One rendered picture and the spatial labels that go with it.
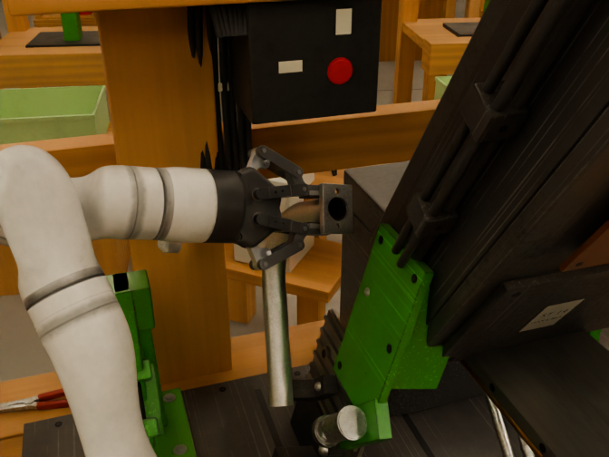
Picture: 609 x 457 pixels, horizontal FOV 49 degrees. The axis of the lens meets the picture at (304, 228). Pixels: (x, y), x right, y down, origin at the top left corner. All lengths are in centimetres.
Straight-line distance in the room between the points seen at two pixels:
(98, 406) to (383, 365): 32
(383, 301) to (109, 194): 33
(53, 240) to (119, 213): 7
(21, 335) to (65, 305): 235
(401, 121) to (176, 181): 59
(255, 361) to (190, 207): 59
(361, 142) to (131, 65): 41
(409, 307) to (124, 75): 47
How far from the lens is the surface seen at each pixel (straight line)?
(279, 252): 71
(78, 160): 105
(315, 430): 84
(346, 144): 113
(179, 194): 64
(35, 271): 59
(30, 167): 59
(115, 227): 63
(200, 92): 94
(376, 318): 78
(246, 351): 122
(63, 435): 109
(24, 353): 283
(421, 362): 78
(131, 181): 63
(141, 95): 93
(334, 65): 86
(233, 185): 67
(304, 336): 125
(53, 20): 778
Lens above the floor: 164
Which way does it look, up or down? 28 degrees down
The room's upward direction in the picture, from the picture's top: straight up
